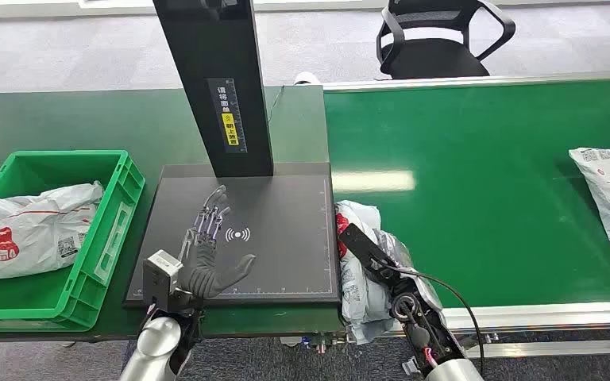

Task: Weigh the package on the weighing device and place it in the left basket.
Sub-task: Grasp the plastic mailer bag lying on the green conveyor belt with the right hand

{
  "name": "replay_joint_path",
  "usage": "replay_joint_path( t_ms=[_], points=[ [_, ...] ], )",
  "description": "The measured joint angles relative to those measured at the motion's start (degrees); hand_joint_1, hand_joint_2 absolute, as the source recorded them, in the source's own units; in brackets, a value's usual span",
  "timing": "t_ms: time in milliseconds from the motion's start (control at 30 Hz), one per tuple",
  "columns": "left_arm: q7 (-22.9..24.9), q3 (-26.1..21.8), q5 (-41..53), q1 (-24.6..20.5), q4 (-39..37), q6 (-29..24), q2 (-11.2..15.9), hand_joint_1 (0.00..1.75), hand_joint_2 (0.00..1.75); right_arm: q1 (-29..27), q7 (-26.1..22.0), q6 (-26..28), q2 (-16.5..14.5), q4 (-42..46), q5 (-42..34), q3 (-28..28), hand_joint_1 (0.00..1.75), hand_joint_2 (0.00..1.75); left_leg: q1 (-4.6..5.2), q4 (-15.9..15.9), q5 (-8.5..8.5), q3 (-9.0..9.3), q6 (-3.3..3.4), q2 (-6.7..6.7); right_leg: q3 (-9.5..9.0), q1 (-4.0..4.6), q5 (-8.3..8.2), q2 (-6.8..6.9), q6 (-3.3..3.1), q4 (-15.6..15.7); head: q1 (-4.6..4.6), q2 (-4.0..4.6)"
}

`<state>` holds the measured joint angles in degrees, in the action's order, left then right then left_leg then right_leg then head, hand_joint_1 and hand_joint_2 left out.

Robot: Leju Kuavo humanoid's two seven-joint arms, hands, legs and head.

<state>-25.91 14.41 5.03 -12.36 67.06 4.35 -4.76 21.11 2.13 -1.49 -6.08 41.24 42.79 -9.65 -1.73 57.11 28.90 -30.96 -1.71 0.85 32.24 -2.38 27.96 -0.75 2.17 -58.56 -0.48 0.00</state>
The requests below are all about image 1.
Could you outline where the green plastic basket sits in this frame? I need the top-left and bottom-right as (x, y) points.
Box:
(0, 149), (147, 333)

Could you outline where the grey package with red house print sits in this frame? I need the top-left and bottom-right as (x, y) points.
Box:
(0, 181), (105, 283)

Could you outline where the green conveyor belt with metal frame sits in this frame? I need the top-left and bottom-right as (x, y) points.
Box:
(323, 71), (610, 360)

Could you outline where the thin black table cable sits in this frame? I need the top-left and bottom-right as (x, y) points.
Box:
(268, 85), (286, 125)

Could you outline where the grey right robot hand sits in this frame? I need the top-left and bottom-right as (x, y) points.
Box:
(376, 230), (446, 317)

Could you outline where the black scale column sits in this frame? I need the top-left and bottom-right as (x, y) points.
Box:
(152, 0), (276, 179)

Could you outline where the black weighing platform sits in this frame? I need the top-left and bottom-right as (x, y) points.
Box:
(122, 161), (343, 309)

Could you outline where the grey courier package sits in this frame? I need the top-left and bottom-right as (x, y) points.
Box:
(334, 199), (432, 345)

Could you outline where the black and yellow column label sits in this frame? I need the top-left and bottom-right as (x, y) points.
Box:
(207, 77), (248, 155)

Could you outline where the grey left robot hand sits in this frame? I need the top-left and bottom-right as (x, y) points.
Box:
(178, 185), (257, 301)

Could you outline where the black office chair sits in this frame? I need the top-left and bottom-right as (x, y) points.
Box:
(376, 0), (516, 80)

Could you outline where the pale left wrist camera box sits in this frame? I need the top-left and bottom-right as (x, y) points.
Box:
(142, 250), (184, 312)

